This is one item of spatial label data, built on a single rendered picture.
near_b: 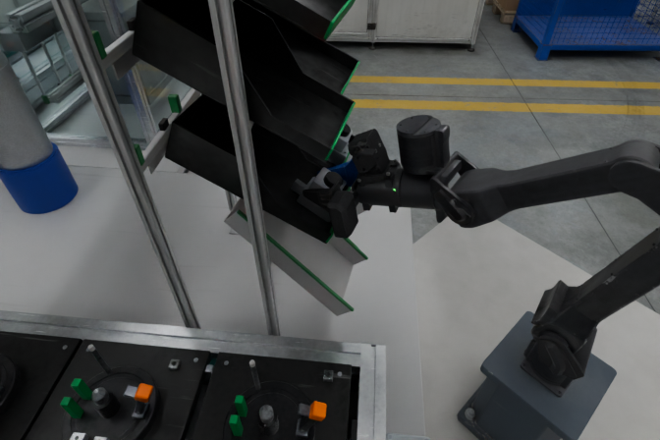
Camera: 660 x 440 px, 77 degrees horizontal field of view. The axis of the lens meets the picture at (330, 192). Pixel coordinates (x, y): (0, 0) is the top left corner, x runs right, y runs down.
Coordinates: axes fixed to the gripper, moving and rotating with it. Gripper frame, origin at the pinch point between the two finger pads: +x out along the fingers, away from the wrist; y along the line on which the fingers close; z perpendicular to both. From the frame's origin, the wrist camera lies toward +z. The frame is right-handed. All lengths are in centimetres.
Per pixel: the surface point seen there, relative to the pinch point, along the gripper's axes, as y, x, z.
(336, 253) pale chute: -6.7, 6.3, -21.7
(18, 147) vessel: -4, 88, 4
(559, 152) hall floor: -238, -46, -128
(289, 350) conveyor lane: 12.0, 9.9, -29.3
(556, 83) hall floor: -349, -45, -121
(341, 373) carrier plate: 13.3, -1.0, -30.2
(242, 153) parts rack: 10.5, 5.8, 11.4
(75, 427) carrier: 38, 32, -22
